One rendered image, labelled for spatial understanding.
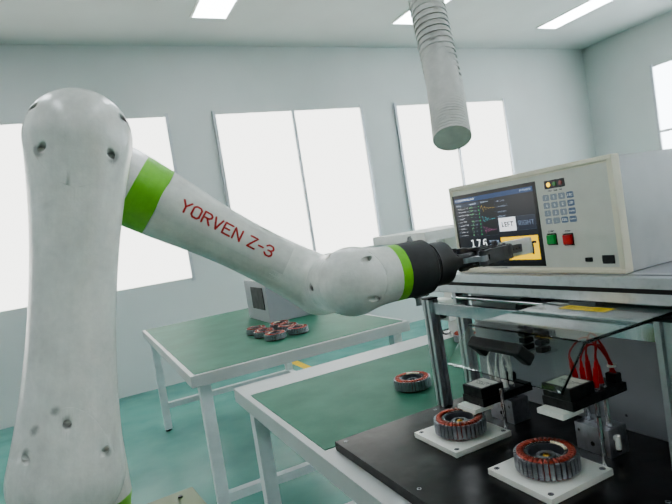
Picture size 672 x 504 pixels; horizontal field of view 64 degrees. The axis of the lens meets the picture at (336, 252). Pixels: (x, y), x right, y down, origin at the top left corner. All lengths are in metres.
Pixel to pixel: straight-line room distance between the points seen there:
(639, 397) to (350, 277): 0.68
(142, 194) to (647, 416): 1.02
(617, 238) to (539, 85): 7.35
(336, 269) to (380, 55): 6.07
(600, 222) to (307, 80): 5.39
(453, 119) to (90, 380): 1.90
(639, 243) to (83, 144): 0.88
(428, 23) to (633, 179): 1.71
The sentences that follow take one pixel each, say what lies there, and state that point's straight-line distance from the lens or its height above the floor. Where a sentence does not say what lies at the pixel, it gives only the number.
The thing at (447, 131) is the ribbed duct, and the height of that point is 1.59.
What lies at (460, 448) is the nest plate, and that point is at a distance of 1.20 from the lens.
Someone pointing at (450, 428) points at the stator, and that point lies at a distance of 1.22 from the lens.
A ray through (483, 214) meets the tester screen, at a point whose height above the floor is 1.25.
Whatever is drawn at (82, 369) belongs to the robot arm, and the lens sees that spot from 0.69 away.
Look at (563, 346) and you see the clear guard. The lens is 0.82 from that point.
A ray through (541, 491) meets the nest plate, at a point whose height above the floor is 0.78.
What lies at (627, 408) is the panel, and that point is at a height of 0.82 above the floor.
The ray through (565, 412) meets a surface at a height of 0.88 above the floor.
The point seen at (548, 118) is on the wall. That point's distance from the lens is 8.32.
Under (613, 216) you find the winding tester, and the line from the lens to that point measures 1.03.
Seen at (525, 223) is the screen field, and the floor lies 1.22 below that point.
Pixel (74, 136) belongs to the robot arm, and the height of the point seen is 1.42.
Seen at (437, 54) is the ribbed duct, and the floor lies 1.95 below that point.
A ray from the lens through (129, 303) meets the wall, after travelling 5.46.
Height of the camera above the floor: 1.27
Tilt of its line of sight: 3 degrees down
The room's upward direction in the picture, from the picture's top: 9 degrees counter-clockwise
